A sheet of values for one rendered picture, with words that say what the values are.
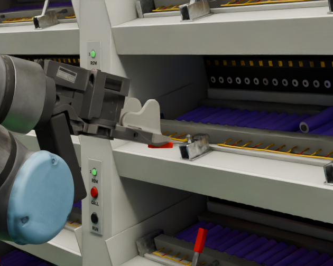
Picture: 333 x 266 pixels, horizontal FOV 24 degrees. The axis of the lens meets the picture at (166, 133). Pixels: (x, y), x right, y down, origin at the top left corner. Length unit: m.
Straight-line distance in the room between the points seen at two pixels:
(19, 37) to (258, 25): 0.65
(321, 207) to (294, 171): 0.07
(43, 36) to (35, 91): 0.52
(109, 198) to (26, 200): 0.53
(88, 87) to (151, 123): 0.11
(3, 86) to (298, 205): 0.37
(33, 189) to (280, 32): 0.37
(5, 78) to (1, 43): 0.69
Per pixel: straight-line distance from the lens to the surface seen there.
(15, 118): 0.90
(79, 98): 0.96
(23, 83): 0.89
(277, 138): 1.03
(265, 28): 0.95
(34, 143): 1.46
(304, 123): 1.03
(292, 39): 0.93
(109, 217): 1.25
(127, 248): 1.27
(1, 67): 0.89
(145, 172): 1.17
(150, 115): 1.01
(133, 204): 1.26
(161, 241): 1.26
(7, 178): 0.72
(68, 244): 1.41
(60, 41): 1.36
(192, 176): 1.07
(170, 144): 1.06
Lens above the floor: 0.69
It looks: 6 degrees down
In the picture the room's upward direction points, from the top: straight up
